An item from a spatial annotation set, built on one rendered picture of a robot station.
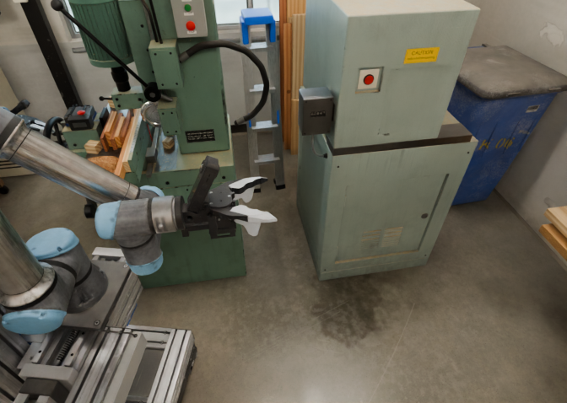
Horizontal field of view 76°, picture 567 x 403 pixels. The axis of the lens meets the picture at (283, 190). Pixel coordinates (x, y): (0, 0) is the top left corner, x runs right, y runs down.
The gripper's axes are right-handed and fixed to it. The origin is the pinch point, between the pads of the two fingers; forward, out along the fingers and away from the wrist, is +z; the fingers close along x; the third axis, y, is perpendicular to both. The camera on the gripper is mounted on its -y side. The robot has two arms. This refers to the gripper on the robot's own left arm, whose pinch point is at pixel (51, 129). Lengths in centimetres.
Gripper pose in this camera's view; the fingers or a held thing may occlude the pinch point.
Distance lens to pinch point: 199.2
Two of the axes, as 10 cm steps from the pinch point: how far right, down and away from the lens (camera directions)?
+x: 1.4, 6.0, -7.9
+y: -4.6, 7.4, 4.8
